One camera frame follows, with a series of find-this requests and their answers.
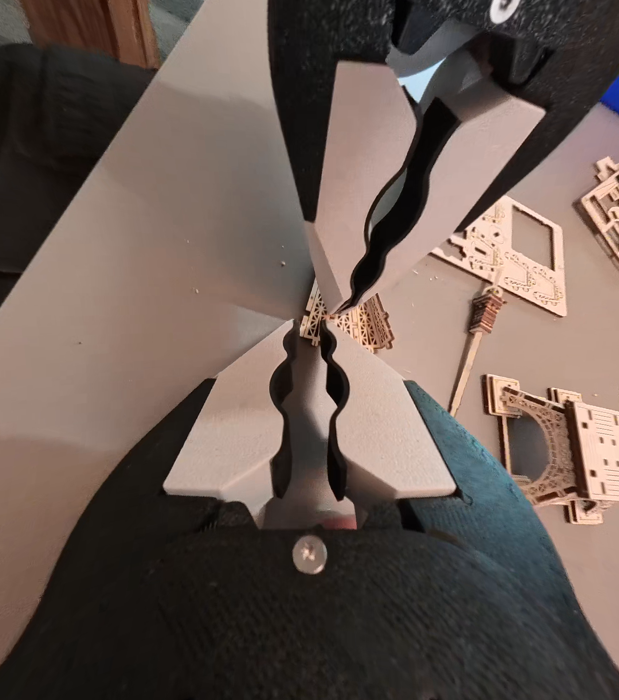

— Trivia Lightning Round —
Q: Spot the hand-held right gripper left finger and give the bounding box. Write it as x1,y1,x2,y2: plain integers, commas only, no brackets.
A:
162,320,296,527

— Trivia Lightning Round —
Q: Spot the wooden tower base model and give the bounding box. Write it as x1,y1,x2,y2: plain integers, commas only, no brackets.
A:
482,373,619,526

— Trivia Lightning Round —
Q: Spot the wooden part sheet with window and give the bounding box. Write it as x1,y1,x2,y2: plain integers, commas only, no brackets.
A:
431,196,568,318

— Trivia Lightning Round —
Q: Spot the brown wooden cabinet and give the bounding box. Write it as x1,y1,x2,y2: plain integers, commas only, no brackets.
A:
19,0,161,70

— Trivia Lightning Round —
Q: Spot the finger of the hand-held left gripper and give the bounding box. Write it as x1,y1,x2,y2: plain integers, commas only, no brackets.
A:
341,52,546,314
305,59,420,314

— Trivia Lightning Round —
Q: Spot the grey desk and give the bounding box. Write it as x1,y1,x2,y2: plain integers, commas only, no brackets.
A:
0,0,619,700

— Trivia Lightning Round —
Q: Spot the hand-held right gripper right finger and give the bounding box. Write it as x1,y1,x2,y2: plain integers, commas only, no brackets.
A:
319,322,459,518

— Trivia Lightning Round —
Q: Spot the wooden spire with brown stack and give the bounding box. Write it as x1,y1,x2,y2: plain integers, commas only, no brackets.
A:
447,271,508,419

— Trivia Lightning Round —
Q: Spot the wooden lattice tower section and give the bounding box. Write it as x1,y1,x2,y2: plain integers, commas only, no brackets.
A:
299,278,396,352

